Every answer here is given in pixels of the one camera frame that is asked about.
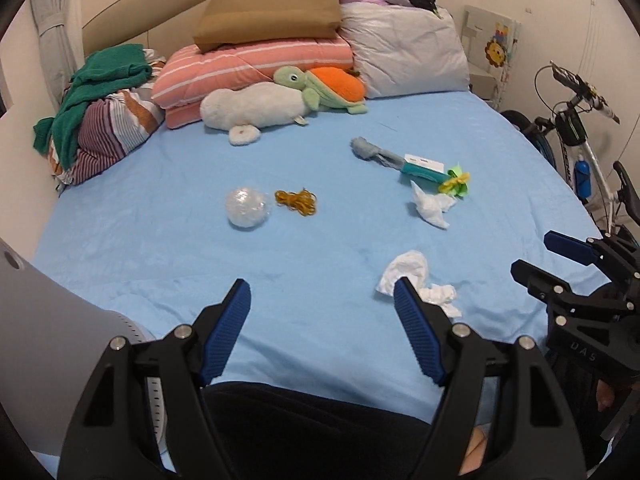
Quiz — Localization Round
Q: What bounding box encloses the lion picture board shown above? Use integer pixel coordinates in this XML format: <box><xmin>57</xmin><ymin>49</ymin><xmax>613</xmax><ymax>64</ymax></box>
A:
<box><xmin>460</xmin><ymin>4</ymin><xmax>521</xmax><ymax>110</ymax></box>

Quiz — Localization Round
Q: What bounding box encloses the beige headboard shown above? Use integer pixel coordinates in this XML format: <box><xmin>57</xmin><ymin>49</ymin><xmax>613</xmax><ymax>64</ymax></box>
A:
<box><xmin>80</xmin><ymin>0</ymin><xmax>420</xmax><ymax>59</ymax></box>

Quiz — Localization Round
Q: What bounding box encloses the white bicycle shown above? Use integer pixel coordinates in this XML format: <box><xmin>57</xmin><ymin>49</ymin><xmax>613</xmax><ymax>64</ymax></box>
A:
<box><xmin>501</xmin><ymin>62</ymin><xmax>639</xmax><ymax>244</ymax></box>

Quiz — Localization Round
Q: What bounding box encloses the white plush seal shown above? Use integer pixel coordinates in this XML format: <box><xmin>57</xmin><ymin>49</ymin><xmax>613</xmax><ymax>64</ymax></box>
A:
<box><xmin>200</xmin><ymin>82</ymin><xmax>311</xmax><ymax>146</ymax></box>

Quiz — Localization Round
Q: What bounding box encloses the pink striped folded quilt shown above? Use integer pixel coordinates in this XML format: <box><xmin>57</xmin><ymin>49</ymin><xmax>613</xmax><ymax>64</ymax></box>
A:
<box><xmin>152</xmin><ymin>37</ymin><xmax>354</xmax><ymax>129</ymax></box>

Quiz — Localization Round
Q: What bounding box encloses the brown paper bag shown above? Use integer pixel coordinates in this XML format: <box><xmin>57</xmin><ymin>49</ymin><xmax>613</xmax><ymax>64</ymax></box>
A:
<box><xmin>193</xmin><ymin>0</ymin><xmax>342</xmax><ymax>52</ymax></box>

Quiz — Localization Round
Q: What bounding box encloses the clear plastic ball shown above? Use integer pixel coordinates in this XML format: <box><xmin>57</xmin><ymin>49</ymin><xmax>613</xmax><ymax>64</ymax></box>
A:
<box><xmin>224</xmin><ymin>186</ymin><xmax>271</xmax><ymax>230</ymax></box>

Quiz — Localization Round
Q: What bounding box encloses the grey round trash bin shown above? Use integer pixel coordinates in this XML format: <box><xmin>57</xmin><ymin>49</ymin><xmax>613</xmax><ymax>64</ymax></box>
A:
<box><xmin>1</xmin><ymin>243</ymin><xmax>153</xmax><ymax>455</ymax></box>

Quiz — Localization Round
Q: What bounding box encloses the grey knotted cloth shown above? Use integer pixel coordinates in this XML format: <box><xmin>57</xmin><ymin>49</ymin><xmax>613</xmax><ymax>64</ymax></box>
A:
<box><xmin>350</xmin><ymin>136</ymin><xmax>405</xmax><ymax>170</ymax></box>

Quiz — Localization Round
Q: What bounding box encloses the large white tissue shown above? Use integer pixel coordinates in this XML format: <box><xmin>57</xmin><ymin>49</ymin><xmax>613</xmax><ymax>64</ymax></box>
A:
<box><xmin>375</xmin><ymin>250</ymin><xmax>462</xmax><ymax>318</ymax></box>

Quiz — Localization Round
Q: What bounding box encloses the grey curtain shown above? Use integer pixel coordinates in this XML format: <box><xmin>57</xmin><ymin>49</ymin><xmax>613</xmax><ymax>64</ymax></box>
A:
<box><xmin>29</xmin><ymin>0</ymin><xmax>78</xmax><ymax>108</ymax></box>

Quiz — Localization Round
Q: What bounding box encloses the white paper towel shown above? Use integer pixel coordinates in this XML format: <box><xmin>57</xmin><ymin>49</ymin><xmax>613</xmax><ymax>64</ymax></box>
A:
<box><xmin>411</xmin><ymin>181</ymin><xmax>457</xmax><ymax>230</ymax></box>

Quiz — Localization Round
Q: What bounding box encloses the teal packaging strip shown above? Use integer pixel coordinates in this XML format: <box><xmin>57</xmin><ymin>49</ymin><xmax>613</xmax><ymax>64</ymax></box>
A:
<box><xmin>400</xmin><ymin>162</ymin><xmax>450</xmax><ymax>184</ymax></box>

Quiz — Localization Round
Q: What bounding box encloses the light blue bed sheet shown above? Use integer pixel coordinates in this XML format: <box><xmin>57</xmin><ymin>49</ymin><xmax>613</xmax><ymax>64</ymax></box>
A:
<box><xmin>35</xmin><ymin>92</ymin><xmax>605</xmax><ymax>423</ymax></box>

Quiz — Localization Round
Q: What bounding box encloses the white grey pillow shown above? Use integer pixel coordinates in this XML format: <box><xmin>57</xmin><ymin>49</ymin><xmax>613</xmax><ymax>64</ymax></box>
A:
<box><xmin>340</xmin><ymin>2</ymin><xmax>470</xmax><ymax>99</ymax></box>

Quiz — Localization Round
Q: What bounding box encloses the white bedside table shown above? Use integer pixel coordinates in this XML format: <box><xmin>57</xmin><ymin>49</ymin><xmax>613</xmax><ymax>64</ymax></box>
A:
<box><xmin>469</xmin><ymin>63</ymin><xmax>498</xmax><ymax>104</ymax></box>

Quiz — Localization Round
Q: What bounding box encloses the blue water bottle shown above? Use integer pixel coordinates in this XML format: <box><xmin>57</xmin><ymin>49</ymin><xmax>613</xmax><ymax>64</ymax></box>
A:
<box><xmin>574</xmin><ymin>154</ymin><xmax>592</xmax><ymax>204</ymax></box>

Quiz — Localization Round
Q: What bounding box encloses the person's right hand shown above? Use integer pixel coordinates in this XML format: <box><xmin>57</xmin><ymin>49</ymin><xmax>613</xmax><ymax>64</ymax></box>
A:
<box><xmin>596</xmin><ymin>380</ymin><xmax>640</xmax><ymax>412</ymax></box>

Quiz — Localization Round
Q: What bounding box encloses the green towel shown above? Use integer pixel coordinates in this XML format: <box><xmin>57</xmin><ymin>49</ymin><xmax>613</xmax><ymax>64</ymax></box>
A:
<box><xmin>34</xmin><ymin>44</ymin><xmax>152</xmax><ymax>171</ymax></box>

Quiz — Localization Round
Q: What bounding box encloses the green yellow cloth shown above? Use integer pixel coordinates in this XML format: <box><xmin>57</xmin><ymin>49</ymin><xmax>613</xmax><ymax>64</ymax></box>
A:
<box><xmin>438</xmin><ymin>165</ymin><xmax>470</xmax><ymax>198</ymax></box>

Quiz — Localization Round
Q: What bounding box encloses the green orange plush turtle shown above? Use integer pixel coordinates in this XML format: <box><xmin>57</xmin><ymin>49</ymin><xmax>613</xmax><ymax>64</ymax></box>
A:
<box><xmin>273</xmin><ymin>66</ymin><xmax>368</xmax><ymax>115</ymax></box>

